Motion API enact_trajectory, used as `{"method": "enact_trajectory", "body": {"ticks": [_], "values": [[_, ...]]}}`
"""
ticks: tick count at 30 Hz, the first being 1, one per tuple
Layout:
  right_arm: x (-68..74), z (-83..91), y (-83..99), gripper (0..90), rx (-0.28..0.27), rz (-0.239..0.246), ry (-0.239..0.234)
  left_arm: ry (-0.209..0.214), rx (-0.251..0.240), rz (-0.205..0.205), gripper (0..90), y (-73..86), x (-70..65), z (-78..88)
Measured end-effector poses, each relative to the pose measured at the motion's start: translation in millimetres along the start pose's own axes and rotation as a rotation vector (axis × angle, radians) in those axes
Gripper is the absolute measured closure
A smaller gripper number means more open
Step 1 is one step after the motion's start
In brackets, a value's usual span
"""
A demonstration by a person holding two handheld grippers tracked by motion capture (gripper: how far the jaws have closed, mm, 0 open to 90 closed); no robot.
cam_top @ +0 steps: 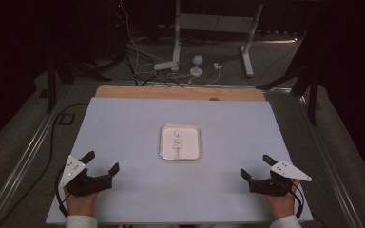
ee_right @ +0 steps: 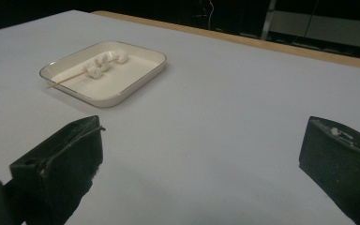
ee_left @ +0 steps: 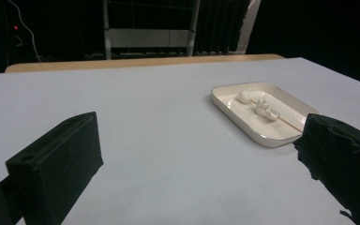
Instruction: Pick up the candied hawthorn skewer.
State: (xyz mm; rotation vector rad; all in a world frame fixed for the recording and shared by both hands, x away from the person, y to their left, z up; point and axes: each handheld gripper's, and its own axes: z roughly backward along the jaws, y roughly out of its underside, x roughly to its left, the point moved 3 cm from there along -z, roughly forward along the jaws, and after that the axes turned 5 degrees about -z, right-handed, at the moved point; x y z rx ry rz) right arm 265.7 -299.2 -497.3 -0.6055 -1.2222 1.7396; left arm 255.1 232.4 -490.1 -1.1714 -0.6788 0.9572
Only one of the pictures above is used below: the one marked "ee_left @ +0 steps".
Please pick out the thin wooden skewer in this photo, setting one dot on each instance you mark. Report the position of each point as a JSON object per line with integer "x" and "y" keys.
{"x": 290, "y": 124}

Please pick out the white metal post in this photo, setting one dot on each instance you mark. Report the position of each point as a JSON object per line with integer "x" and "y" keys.
{"x": 248, "y": 26}

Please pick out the white metal stand frame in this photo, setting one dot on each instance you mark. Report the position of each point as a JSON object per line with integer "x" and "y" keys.
{"x": 150, "y": 37}

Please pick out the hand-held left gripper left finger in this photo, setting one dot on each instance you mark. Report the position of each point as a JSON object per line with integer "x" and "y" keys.
{"x": 56, "y": 168}

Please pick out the white marshmallow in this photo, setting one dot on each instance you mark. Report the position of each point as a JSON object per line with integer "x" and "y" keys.
{"x": 243, "y": 97}
{"x": 255, "y": 95}
{"x": 272, "y": 114}
{"x": 263, "y": 102}
{"x": 260, "y": 110}

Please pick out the pale blue table sheet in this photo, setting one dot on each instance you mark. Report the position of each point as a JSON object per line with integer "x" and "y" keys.
{"x": 168, "y": 109}

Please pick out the white rectangular tray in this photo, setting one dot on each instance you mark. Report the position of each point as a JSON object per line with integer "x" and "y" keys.
{"x": 262, "y": 131}

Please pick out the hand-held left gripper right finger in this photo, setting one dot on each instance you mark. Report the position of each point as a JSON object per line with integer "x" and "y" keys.
{"x": 347, "y": 162}

